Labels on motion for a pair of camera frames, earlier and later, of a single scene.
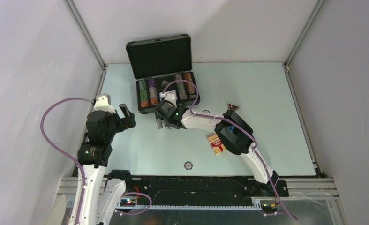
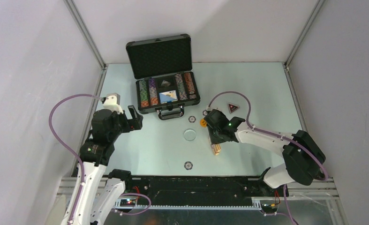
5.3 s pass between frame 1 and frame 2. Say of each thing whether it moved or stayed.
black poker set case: stayed
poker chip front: stayed
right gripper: moved
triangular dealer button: stayed
